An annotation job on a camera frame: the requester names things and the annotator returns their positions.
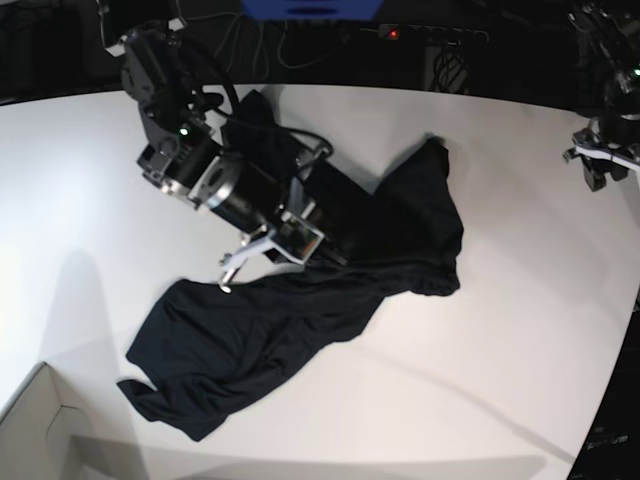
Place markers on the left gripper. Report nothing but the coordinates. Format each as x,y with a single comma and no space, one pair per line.
607,145

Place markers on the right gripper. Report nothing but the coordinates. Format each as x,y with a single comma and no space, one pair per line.
247,198

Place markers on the dark navy t-shirt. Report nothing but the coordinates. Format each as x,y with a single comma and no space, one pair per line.
207,354

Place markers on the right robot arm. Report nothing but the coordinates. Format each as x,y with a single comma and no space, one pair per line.
190,112

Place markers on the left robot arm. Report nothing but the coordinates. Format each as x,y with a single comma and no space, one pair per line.
602,25

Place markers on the blue plastic bin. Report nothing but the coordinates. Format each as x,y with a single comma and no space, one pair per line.
311,9

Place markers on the black power strip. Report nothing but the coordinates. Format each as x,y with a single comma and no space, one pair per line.
428,34

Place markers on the white cardboard box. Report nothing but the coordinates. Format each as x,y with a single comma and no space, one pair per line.
35,440

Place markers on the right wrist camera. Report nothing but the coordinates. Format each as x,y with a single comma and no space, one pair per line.
299,239

